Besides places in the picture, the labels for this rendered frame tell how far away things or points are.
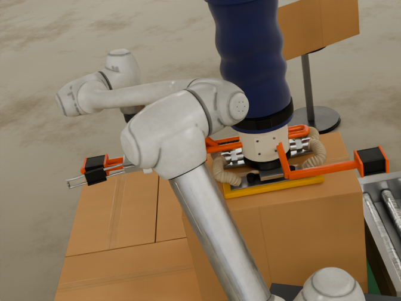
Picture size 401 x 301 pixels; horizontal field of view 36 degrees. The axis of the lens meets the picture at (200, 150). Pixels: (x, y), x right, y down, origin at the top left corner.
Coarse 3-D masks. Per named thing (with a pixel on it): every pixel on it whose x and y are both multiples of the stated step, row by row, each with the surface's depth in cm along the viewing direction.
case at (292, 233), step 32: (288, 160) 221; (288, 192) 205; (320, 192) 201; (352, 192) 198; (256, 224) 205; (288, 224) 205; (320, 224) 205; (352, 224) 205; (192, 256) 212; (256, 256) 212; (288, 256) 212; (320, 256) 212; (352, 256) 212
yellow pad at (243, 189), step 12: (300, 168) 210; (252, 180) 208; (264, 180) 208; (276, 180) 207; (288, 180) 206; (300, 180) 205; (312, 180) 205; (228, 192) 207; (240, 192) 206; (252, 192) 206
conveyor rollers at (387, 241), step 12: (384, 192) 259; (372, 204) 254; (384, 204) 256; (396, 204) 252; (372, 216) 248; (396, 216) 245; (384, 228) 241; (396, 228) 242; (384, 240) 234; (396, 252) 229; (396, 264) 222
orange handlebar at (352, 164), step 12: (288, 132) 213; (300, 132) 209; (228, 144) 211; (240, 144) 210; (120, 168) 213; (288, 168) 191; (312, 168) 189; (324, 168) 188; (336, 168) 188; (348, 168) 188
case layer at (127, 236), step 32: (96, 192) 301; (128, 192) 296; (160, 192) 291; (96, 224) 279; (128, 224) 274; (160, 224) 270; (96, 256) 259; (128, 256) 255; (160, 256) 251; (64, 288) 245; (96, 288) 241; (128, 288) 238; (160, 288) 235; (192, 288) 231
